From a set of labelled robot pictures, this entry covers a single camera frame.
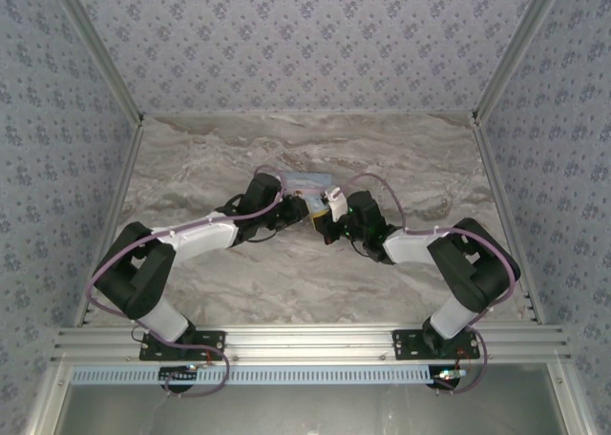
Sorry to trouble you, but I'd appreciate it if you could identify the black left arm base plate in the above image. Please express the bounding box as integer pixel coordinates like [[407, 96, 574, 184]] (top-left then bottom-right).
[[137, 329, 227, 363]]

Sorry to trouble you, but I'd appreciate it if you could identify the black adapter board with LED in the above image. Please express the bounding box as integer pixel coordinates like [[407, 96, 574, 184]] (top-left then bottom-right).
[[429, 365, 468, 391], [158, 364, 200, 387]]

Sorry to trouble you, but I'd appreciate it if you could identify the grey metal panel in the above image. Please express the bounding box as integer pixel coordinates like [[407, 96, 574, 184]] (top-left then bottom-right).
[[52, 382, 572, 435]]

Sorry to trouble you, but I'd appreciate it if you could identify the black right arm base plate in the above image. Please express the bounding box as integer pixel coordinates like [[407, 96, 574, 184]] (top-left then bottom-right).
[[390, 328, 481, 363]]

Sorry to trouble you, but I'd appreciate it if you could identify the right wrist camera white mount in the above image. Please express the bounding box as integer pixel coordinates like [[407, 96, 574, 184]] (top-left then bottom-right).
[[322, 185, 352, 224]]

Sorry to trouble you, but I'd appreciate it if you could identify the aluminium lower frame post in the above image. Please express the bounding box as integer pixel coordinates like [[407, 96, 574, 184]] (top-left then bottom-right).
[[546, 362, 591, 435], [26, 362, 75, 435]]

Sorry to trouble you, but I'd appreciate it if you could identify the slotted pale blue cable duct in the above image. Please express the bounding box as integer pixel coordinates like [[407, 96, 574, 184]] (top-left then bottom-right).
[[70, 363, 457, 387]]

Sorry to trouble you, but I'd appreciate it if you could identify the light blue cartoon tin box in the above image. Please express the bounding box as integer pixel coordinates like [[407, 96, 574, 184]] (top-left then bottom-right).
[[280, 170, 335, 217]]

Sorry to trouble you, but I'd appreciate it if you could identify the aluminium corner post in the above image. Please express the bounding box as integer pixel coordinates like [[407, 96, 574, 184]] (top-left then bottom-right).
[[470, 0, 572, 127], [47, 0, 145, 127]]

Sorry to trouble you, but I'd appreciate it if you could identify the wide aluminium base rail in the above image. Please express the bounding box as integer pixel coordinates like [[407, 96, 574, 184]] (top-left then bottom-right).
[[50, 323, 573, 363]]

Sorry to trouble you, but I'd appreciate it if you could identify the aluminium side rail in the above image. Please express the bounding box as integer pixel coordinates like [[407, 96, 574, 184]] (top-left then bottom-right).
[[71, 122, 147, 329], [470, 119, 548, 325]]

